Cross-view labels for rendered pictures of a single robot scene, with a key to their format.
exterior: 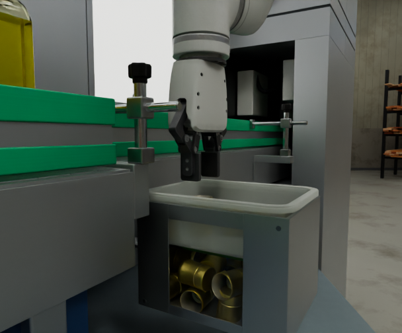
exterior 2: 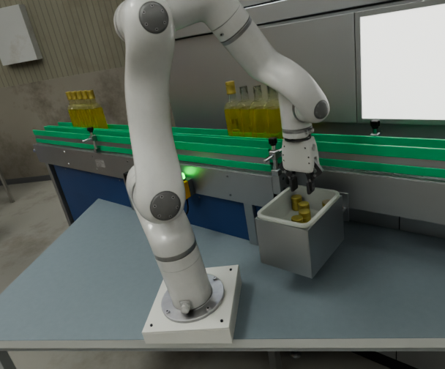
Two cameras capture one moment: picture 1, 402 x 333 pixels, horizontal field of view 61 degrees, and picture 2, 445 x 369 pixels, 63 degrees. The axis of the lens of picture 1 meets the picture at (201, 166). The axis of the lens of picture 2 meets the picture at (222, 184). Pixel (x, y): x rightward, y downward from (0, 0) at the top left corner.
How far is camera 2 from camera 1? 1.22 m
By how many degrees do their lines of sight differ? 100
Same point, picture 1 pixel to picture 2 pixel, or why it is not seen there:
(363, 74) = not seen: outside the picture
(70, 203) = (248, 179)
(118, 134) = not seen: hidden behind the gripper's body
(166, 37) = not seen: outside the picture
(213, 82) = (292, 150)
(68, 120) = (252, 156)
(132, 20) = (404, 53)
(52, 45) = (331, 92)
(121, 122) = not seen: hidden behind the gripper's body
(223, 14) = (285, 120)
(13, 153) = (238, 162)
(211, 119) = (294, 166)
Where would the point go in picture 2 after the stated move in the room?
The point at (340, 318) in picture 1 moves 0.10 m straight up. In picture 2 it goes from (352, 325) to (350, 295)
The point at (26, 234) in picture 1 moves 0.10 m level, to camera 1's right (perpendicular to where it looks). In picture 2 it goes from (238, 183) to (235, 195)
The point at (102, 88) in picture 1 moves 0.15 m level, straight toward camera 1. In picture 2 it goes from (369, 110) to (324, 119)
